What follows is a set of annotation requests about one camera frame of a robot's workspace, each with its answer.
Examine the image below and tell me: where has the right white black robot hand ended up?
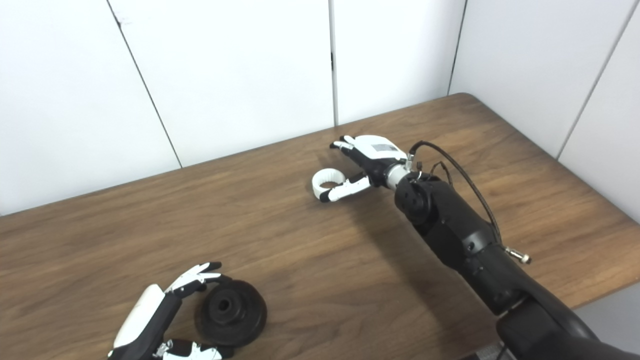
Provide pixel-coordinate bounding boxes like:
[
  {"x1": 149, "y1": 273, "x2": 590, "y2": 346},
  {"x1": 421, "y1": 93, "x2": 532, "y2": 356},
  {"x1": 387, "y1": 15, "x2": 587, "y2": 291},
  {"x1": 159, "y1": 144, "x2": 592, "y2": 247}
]
[{"x1": 320, "y1": 135, "x2": 408, "y2": 203}]

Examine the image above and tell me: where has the white toothed plastic ring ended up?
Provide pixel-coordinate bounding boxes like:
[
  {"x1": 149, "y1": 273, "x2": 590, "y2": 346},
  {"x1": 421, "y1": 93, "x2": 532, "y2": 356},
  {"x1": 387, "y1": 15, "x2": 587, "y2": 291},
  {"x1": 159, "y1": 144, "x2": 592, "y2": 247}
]
[{"x1": 312, "y1": 169, "x2": 349, "y2": 201}]

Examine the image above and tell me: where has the round black plastic part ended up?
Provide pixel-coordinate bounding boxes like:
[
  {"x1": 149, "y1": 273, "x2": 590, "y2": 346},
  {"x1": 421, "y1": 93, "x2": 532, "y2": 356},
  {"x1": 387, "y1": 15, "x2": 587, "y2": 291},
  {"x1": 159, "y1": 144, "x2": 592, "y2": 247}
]
[{"x1": 195, "y1": 279, "x2": 268, "y2": 348}]

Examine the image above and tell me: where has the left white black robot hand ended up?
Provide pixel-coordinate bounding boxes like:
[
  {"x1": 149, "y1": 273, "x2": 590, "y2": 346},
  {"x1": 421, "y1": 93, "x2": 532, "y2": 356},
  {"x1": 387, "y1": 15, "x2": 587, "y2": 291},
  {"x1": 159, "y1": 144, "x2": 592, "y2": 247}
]
[{"x1": 107, "y1": 261, "x2": 233, "y2": 360}]

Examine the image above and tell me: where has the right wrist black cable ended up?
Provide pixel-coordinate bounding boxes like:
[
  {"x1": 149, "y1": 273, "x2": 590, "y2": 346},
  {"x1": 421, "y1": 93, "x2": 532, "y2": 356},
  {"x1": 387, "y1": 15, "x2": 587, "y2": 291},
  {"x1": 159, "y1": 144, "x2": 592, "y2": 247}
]
[{"x1": 407, "y1": 140, "x2": 532, "y2": 264}]

